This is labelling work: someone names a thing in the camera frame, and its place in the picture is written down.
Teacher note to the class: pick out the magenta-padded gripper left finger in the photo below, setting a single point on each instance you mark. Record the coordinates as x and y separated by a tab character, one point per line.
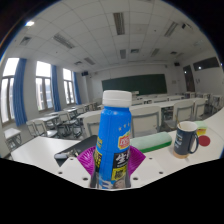
71	171

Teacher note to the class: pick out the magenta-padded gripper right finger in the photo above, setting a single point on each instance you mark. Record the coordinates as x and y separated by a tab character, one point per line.
150	171

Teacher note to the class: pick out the blue drink bottle white cap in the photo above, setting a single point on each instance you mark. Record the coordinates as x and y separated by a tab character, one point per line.
113	133

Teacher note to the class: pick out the black laptop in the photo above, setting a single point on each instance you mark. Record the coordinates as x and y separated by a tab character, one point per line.
83	145

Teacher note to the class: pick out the green and white case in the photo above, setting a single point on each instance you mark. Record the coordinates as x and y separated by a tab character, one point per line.
150	141

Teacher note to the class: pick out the dark blue mug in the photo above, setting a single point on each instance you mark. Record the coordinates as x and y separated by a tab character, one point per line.
183	143

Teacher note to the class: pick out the group of white classroom chairs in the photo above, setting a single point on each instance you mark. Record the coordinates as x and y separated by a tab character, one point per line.
145	121

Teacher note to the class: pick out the wooden stirring stick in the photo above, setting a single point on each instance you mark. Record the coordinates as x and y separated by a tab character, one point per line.
178	125

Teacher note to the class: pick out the flat round red coaster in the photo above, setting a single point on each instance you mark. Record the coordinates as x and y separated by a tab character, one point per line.
204	141

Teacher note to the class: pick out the group of white classroom desks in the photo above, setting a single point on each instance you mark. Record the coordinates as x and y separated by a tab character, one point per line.
11	132

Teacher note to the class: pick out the blue window curtain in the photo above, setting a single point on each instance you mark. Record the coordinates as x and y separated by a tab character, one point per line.
77	88
20	93
56	88

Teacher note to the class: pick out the bright classroom window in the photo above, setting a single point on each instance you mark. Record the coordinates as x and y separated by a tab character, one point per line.
6	90
43	86
68	86

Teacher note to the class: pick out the dark green blackboard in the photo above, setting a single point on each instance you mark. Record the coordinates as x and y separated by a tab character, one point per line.
133	85

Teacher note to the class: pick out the dark classroom door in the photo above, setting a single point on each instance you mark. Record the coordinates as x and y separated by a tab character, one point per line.
188	79

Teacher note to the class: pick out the ceiling projector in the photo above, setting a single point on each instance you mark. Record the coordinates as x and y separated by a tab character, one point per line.
187	26

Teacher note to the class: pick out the group of ceiling light panels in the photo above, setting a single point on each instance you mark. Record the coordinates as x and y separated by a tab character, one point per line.
119	23

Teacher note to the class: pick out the black wall speaker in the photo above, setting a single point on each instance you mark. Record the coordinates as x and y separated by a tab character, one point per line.
85	73
177	64

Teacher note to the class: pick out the dark high wall window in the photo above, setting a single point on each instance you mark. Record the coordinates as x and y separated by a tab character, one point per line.
206	63

